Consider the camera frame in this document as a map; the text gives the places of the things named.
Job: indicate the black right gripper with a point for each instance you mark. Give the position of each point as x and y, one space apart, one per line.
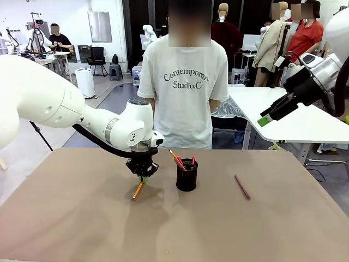
302 86

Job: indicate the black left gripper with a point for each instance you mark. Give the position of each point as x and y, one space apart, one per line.
142 162

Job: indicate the yellow pencil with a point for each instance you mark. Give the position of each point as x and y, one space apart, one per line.
137 191

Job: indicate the pink pen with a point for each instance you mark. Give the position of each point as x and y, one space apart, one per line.
180 161

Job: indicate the black pen with red end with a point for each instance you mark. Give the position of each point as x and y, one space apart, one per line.
193 159

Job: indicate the dark red pen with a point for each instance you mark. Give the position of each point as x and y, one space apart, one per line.
242 187

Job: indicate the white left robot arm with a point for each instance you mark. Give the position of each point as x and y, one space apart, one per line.
41 95

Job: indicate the person left forearm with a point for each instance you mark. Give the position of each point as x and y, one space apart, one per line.
214 105

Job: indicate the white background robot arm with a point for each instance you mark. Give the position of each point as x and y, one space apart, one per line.
148 32

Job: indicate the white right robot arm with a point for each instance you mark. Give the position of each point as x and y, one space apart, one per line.
336 35

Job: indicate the black mesh pen holder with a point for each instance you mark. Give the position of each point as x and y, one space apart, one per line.
186 180

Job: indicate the white side table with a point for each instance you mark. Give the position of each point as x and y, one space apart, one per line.
300 129

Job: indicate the small white sensor box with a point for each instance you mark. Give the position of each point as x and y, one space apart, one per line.
279 62

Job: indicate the clear plastic sheet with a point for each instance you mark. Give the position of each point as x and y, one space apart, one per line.
229 108

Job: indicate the grey computer case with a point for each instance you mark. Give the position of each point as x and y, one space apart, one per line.
238 75

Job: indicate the mannequin with beige coat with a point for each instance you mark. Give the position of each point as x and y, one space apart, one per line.
268 46

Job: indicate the white display board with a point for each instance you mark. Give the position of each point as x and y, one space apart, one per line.
251 42

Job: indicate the person in red shirt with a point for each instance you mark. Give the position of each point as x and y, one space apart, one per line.
305 38

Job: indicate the person in white t-shirt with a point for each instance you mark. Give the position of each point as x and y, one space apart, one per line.
185 109

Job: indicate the mannequin with dark red garment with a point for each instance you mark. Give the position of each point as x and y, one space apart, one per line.
226 38

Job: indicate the lit computer tower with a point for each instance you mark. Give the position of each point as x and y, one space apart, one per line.
136 76

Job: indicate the grey plastic stool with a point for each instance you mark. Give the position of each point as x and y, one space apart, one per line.
116 71

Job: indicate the white air purifier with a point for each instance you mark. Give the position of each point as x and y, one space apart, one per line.
85 83

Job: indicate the black tripod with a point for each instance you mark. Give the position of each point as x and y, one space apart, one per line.
43 137

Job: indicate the small black bag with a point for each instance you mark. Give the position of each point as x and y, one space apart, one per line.
115 58

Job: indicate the black office chair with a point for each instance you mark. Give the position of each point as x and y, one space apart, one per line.
97 58

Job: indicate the white round desk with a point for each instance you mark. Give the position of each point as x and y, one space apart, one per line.
62 54

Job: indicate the seated person in black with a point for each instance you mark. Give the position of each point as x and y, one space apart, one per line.
60 42

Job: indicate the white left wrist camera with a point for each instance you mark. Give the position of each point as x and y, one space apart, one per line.
158 139

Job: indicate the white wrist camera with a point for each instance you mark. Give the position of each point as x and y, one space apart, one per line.
309 58
158 139

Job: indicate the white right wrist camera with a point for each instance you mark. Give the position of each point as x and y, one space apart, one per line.
309 58

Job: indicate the grey metal wall cabinet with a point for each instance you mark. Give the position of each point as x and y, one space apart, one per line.
99 26

